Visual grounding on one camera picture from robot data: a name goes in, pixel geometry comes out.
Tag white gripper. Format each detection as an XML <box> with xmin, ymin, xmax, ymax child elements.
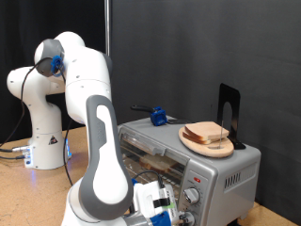
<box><xmin>133</xmin><ymin>181</ymin><xmax>190</xmax><ymax>226</ymax></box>

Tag silver oven knob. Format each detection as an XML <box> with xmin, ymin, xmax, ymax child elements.
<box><xmin>184</xmin><ymin>211</ymin><xmax>197</xmax><ymax>226</ymax></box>
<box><xmin>182</xmin><ymin>187</ymin><xmax>201</xmax><ymax>205</ymax></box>

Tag white bread slice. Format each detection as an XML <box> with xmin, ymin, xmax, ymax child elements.
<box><xmin>182</xmin><ymin>131</ymin><xmax>217</xmax><ymax>146</ymax></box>
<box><xmin>183</xmin><ymin>121</ymin><xmax>230</xmax><ymax>142</ymax></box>
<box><xmin>138</xmin><ymin>153</ymin><xmax>178</xmax><ymax>173</ymax></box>

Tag glass oven door with handle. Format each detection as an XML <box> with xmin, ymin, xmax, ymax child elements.
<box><xmin>118</xmin><ymin>126</ymin><xmax>191</xmax><ymax>208</ymax></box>

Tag metal spatula with blue block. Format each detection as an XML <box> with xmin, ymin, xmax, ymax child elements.
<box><xmin>129</xmin><ymin>104</ymin><xmax>193</xmax><ymax>127</ymax></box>

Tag silver toaster oven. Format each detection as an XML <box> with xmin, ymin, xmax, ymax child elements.
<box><xmin>117</xmin><ymin>113</ymin><xmax>261</xmax><ymax>226</ymax></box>

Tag round wooden board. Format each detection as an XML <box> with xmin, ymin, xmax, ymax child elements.
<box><xmin>178</xmin><ymin>126</ymin><xmax>235</xmax><ymax>159</ymax></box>

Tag thin metal pin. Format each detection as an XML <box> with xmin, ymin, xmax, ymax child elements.
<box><xmin>218</xmin><ymin>120</ymin><xmax>225</xmax><ymax>150</ymax></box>

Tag black metal bookend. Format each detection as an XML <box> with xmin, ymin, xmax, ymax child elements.
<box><xmin>216</xmin><ymin>83</ymin><xmax>246</xmax><ymax>151</ymax></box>

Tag vertical metal pole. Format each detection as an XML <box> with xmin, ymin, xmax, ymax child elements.
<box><xmin>103</xmin><ymin>0</ymin><xmax>112</xmax><ymax>57</ymax></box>

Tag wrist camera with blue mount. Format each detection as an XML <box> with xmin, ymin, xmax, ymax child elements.
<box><xmin>150</xmin><ymin>210</ymin><xmax>173</xmax><ymax>226</ymax></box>

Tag black base cable silver plug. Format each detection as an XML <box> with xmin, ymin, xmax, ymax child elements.
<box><xmin>0</xmin><ymin>145</ymin><xmax>31</xmax><ymax>153</ymax></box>

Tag thin black base cable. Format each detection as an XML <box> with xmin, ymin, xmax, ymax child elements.
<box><xmin>0</xmin><ymin>154</ymin><xmax>28</xmax><ymax>161</ymax></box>

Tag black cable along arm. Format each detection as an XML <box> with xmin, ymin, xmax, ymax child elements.
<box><xmin>0</xmin><ymin>57</ymin><xmax>166</xmax><ymax>190</ymax></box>

